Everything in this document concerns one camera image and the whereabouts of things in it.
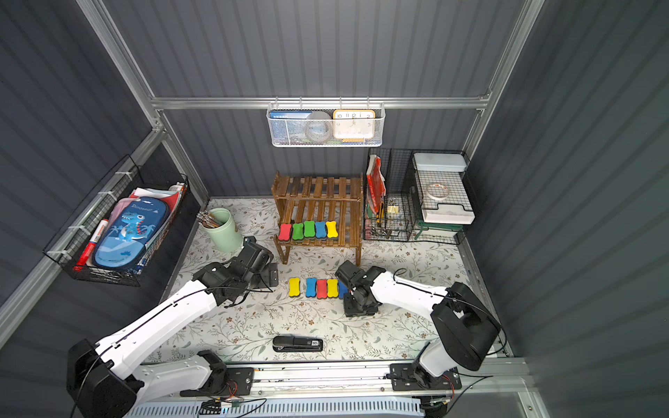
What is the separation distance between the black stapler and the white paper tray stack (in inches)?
22.1

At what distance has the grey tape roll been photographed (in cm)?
88

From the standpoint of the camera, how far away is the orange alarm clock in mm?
898

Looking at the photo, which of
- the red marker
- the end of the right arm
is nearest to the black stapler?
the end of the right arm
